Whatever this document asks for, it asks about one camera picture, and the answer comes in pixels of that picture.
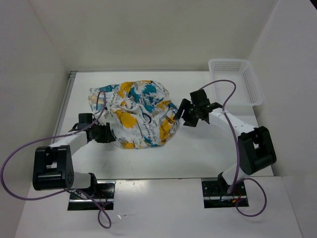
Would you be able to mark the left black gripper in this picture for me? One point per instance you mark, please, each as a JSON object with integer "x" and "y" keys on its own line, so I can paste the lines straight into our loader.
{"x": 108, "y": 136}

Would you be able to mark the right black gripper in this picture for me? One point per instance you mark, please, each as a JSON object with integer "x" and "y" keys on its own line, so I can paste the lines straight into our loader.
{"x": 185, "y": 104}

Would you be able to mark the colourful printed shorts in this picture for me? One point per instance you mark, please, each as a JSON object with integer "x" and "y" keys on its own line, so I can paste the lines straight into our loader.
{"x": 140, "y": 113}

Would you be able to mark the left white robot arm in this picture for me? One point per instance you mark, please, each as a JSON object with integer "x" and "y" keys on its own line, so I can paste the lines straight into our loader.
{"x": 53, "y": 166}

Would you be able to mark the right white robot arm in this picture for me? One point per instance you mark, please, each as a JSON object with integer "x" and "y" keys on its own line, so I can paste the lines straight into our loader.
{"x": 254, "y": 144}

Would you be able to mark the white perforated plastic basket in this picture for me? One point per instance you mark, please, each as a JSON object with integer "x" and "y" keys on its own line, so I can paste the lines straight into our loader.
{"x": 240, "y": 71}

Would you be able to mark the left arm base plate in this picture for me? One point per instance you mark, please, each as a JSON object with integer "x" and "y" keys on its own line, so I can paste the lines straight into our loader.
{"x": 103, "y": 195}

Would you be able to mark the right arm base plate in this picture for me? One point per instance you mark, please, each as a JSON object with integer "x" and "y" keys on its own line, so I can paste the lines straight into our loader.
{"x": 215, "y": 198}

